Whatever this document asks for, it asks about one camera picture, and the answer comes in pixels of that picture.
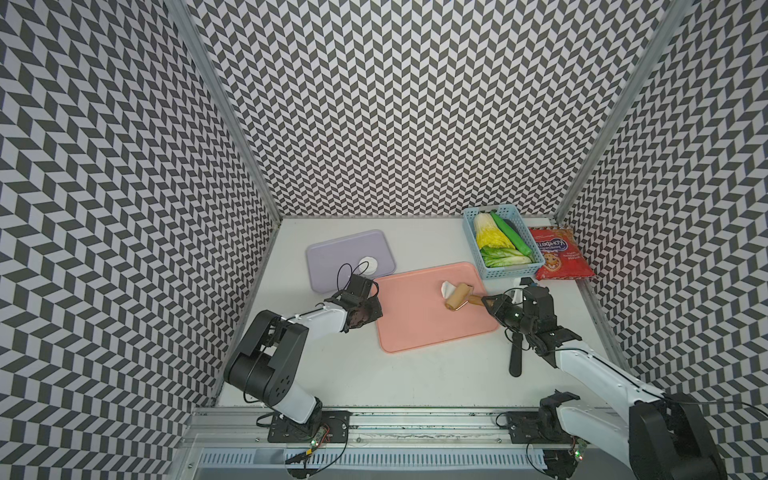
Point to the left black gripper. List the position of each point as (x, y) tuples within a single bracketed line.
[(376, 312)]

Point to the red snack bag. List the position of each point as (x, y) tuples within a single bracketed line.
[(563, 260)]

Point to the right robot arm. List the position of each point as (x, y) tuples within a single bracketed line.
[(655, 434)]

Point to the lavender tray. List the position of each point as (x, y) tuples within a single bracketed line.
[(325, 258)]

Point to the round white dough disc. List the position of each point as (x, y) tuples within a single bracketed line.
[(367, 266)]

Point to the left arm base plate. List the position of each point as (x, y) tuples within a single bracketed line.
[(284, 430)]

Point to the white dough piece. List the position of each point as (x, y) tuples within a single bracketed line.
[(447, 289)]

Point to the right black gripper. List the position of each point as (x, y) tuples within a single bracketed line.
[(497, 309)]

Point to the yellow napa cabbage toy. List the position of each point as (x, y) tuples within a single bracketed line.
[(488, 234)]

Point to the pink tray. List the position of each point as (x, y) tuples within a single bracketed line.
[(414, 311)]

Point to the green lettuce leaf toy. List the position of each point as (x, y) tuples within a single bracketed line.
[(503, 257)]

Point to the black handled scraper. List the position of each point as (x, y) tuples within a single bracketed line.
[(515, 364)]

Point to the wooden dough roller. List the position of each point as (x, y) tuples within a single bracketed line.
[(464, 294)]

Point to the light blue plastic basket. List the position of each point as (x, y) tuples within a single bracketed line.
[(508, 212)]

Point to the green cucumber toy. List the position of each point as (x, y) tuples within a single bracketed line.
[(514, 237)]

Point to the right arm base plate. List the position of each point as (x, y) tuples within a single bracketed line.
[(535, 428)]

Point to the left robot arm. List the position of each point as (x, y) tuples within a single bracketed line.
[(266, 360)]

